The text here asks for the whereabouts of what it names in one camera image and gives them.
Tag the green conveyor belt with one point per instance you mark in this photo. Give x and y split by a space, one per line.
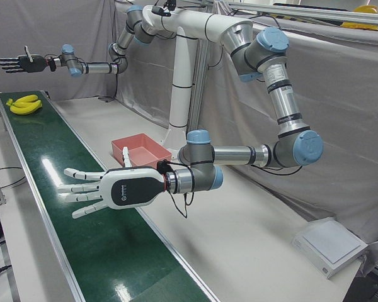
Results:
91 232

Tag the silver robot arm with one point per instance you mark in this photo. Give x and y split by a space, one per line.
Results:
97 67
283 100

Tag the flat white box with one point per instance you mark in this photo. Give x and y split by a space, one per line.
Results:
330 245

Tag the white robot torso stand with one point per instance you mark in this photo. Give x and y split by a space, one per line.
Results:
181 78

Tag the grey fabric curtain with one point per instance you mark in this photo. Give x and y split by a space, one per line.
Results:
334 141
50 28

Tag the aluminium column behind torso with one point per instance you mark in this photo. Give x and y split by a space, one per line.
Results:
198 81

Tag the yellow hard hat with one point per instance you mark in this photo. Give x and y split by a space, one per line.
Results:
365 8
362 25

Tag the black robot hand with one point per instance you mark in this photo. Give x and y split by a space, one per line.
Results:
31 63

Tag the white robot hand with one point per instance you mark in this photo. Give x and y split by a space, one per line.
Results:
129 188

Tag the aluminium overhead beam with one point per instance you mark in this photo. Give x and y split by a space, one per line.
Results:
302 13

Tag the pink plastic basket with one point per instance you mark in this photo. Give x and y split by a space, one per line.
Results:
145 152

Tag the yellow banana bunch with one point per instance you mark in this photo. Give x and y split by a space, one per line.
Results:
26 105

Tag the black camera on torso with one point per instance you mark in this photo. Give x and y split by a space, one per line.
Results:
162 9

